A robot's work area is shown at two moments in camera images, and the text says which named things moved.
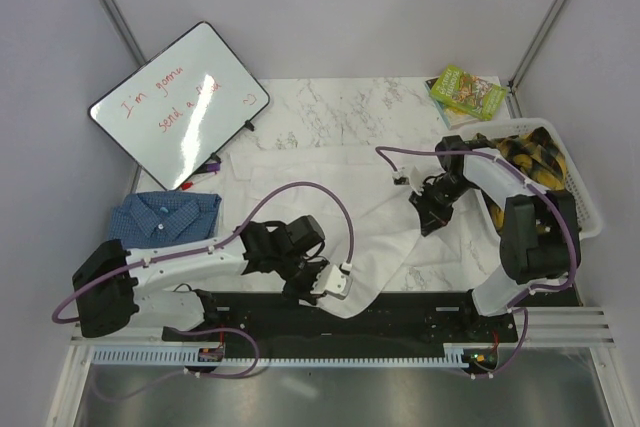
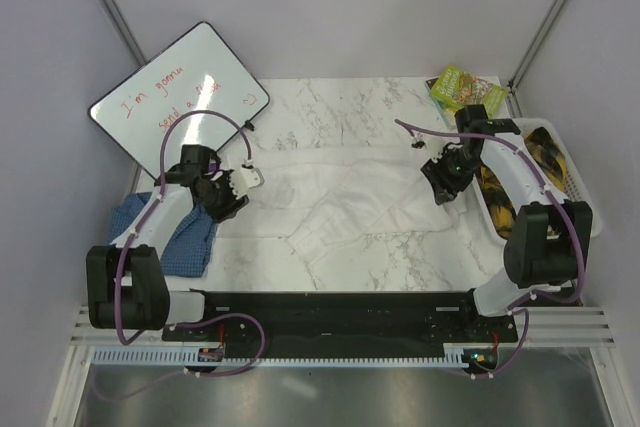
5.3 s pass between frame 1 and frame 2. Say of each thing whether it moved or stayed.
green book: stayed
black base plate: stayed
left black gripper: moved
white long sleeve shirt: moved
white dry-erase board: stayed
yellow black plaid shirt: stayed
